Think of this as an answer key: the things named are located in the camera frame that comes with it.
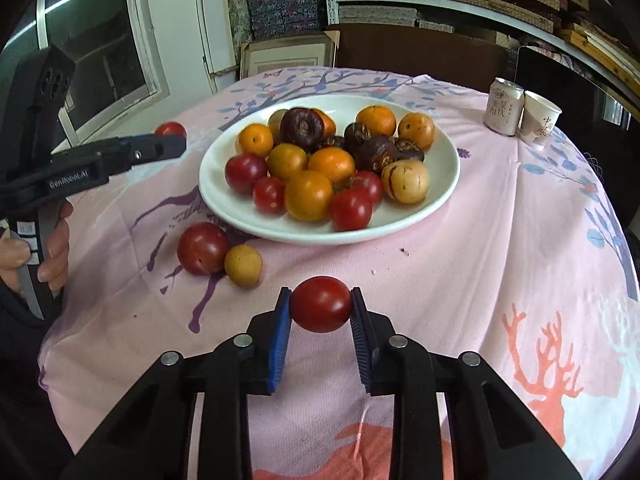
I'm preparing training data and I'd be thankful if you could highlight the person's left forearm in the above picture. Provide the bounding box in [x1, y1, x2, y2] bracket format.
[0, 280, 66, 480]

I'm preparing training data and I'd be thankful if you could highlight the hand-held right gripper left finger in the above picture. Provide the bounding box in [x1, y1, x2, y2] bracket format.
[60, 287, 293, 480]

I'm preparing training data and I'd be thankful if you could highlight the stack of blue patterned boxes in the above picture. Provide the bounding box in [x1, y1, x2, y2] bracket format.
[247, 0, 326, 40]

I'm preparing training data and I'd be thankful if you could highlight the cardboard box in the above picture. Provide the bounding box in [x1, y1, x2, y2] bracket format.
[240, 30, 341, 80]

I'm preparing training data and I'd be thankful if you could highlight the large orange-yellow pepino melon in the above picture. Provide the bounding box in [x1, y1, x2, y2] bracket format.
[397, 112, 436, 151]

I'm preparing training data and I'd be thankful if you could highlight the stack of yellow wooden frames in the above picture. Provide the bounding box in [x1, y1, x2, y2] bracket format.
[557, 22, 631, 91]

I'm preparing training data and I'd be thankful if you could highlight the white plate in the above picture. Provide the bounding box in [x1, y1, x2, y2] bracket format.
[198, 94, 461, 246]

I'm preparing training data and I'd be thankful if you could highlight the dark red plum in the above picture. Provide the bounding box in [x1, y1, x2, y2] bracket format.
[224, 152, 268, 196]

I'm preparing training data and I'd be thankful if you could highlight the red tomato with stem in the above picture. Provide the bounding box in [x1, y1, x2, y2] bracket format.
[350, 170, 385, 206]

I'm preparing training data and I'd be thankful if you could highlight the pale drink can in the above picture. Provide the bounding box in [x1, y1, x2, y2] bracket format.
[482, 77, 525, 137]

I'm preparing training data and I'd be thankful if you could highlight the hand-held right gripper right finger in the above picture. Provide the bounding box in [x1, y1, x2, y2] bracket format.
[349, 287, 583, 480]

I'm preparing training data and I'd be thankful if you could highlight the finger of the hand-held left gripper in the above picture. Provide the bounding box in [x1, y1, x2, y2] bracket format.
[100, 134, 188, 176]

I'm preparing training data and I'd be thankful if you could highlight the grey marble slab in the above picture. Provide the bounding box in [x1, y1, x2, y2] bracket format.
[225, 0, 253, 46]

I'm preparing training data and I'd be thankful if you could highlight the large orange mandarin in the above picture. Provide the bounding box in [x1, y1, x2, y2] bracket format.
[284, 170, 335, 222]

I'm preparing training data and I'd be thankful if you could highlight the aluminium framed window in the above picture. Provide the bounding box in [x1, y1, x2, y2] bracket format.
[0, 0, 168, 146]

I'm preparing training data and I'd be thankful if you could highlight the white upright board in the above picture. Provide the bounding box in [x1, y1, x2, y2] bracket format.
[195, 0, 236, 93]

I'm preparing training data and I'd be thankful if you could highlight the striped pale pepino melon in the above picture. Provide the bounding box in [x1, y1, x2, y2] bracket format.
[381, 159, 431, 205]

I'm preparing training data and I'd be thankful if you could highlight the greenish orange mandarin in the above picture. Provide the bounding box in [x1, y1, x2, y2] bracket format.
[267, 143, 309, 183]

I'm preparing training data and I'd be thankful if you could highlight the person's left hand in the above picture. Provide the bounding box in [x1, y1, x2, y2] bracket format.
[0, 200, 74, 295]

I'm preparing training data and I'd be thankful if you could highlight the dark brown wooden board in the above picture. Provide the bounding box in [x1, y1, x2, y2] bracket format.
[325, 24, 516, 92]

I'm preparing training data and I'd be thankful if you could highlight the small tan round fruit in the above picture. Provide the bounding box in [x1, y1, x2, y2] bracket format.
[223, 244, 264, 288]

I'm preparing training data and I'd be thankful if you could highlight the pink deer print tablecloth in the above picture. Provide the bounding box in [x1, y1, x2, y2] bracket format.
[37, 66, 640, 480]

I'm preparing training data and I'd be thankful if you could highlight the white paper cup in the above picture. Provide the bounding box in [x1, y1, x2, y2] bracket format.
[517, 91, 563, 150]

